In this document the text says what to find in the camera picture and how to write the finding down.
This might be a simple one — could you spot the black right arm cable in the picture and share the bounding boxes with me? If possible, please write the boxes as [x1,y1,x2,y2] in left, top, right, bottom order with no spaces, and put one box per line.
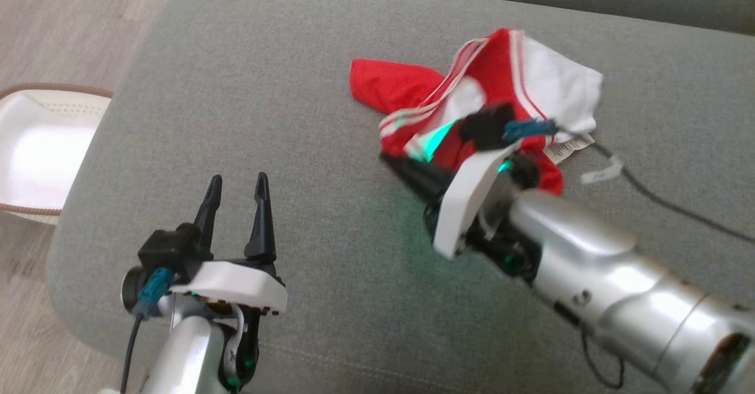
[504,119,755,245]

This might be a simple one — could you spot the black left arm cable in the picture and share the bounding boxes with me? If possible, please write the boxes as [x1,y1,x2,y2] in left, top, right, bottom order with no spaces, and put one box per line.
[120,267,175,394]

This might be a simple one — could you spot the grey sofa seat cushion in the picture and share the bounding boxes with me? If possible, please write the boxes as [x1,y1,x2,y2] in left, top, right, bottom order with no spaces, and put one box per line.
[46,0,755,394]

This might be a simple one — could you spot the white laundry basket brown rim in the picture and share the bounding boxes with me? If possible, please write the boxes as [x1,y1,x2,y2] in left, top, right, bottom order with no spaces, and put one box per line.
[0,83,113,225]

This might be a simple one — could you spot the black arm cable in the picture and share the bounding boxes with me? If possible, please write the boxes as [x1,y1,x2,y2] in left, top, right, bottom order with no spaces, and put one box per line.
[120,267,175,394]
[504,119,755,245]

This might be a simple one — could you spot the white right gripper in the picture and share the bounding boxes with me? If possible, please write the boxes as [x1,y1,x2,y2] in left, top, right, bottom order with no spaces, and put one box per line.
[379,139,542,281]

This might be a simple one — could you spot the red basketball jersey white sleeves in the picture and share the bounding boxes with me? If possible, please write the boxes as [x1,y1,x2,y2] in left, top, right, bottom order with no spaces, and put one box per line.
[350,27,604,198]

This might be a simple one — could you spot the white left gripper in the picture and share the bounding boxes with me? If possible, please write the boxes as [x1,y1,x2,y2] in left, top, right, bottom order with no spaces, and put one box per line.
[170,172,288,390]

